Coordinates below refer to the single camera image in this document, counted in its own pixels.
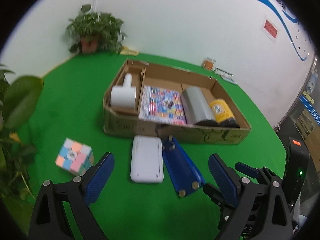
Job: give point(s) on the colourful patterned book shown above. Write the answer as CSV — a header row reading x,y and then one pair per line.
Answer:
x,y
161,105

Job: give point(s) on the orange small box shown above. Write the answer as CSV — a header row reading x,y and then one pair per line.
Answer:
x,y
208,64

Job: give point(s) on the blue stapler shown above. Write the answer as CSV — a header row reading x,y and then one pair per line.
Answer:
x,y
184,174

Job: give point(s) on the large leaf plant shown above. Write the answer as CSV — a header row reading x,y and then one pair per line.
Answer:
x,y
18,102

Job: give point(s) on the yellow black can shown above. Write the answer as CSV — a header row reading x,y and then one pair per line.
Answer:
x,y
223,114

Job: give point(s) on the potted green plant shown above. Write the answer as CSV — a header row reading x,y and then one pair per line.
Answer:
x,y
93,31

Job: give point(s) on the pastel rubik's cube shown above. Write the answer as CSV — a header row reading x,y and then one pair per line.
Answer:
x,y
75,157

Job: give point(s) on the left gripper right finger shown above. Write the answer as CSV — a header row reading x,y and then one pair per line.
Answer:
x,y
251,200

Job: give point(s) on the silver cylinder speaker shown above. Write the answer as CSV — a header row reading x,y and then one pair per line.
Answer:
x,y
196,109

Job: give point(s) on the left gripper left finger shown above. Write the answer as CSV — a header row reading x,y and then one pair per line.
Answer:
x,y
49,220

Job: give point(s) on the white green card box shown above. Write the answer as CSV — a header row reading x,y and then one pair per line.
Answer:
x,y
228,77

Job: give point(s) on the white phone stand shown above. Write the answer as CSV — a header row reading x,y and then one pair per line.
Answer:
x,y
147,160

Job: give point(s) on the red wall notice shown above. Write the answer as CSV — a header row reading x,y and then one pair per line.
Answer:
x,y
270,30

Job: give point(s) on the cardboard box tray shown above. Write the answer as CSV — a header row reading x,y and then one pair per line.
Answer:
x,y
125,122

